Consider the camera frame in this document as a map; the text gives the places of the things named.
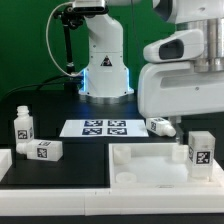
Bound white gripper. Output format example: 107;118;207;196
137;61;224;144

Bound white square table top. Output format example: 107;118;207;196
109;143;224;189

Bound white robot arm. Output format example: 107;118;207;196
82;0;224;119

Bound paper sheet with tags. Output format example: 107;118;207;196
60;119;148;137

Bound white U-shaped fence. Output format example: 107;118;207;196
0;146;224;218

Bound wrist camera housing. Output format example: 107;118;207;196
143;29;205;63

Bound black cables on table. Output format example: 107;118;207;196
0;75;83;101

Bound black camera on stand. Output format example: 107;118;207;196
46;0;108;94

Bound white camera cable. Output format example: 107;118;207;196
45;3;81;79

